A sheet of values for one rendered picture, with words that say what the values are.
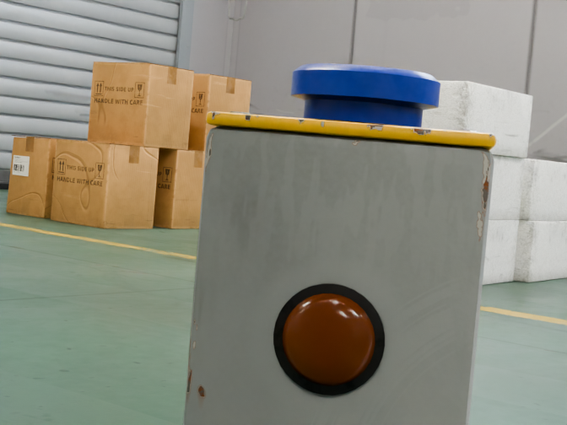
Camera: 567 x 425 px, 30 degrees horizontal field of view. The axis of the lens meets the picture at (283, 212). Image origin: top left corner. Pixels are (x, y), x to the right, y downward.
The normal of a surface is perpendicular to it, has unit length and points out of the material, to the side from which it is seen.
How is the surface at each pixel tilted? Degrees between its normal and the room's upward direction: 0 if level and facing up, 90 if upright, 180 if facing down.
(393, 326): 90
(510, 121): 90
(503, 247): 90
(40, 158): 90
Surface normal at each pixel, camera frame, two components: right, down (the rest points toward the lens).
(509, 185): 0.79, 0.10
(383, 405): -0.17, 0.04
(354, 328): 0.07, -0.06
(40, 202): -0.66, -0.02
